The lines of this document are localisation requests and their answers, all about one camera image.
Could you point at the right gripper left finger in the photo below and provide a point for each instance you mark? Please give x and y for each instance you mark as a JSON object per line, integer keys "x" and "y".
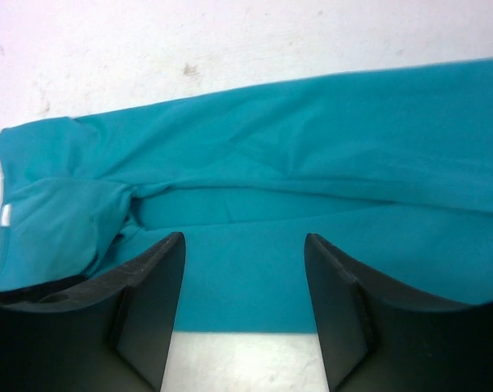
{"x": 107, "y": 333}

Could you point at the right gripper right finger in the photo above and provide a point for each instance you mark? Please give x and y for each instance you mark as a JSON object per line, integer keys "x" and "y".
{"x": 379, "y": 334}

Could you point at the teal t-shirt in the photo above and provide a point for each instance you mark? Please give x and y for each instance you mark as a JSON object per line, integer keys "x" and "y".
{"x": 393, "y": 167}

